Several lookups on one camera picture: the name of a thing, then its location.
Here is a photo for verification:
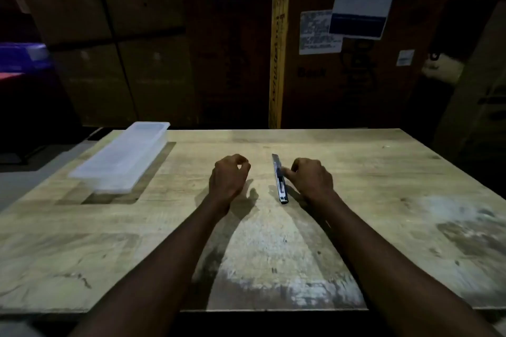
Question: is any person's right hand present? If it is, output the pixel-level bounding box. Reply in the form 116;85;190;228
290;157;337;206

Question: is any person's left hand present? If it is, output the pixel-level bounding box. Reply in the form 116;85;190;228
208;154;251;208

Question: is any person's right forearm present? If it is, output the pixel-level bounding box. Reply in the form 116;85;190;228
308;192;503;337

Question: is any person's left forearm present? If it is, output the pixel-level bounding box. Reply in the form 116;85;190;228
67;195;232;337

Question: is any silver black utility knife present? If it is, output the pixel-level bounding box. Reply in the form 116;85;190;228
271;153;289;205

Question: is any cardboard box with yellow side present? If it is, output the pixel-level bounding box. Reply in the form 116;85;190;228
268;0;465;130

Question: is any clear plastic lidded container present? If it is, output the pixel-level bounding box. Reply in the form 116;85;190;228
68;121;171;194

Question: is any dark brown cardboard box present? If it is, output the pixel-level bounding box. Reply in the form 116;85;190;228
179;0;274;129

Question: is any white shipping label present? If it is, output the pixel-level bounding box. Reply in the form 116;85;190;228
299;10;343;56

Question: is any small white sticker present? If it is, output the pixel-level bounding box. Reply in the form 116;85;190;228
396;49;415;67

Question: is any white crumpled bag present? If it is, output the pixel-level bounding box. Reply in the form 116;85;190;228
421;53;464;85

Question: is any tan cardboard box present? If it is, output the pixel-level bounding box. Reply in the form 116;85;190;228
432;0;506;163

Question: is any blue plastic crate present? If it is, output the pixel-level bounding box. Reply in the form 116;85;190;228
0;42;53;74

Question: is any large strapped cardboard box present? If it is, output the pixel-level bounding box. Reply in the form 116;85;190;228
24;0;190;128

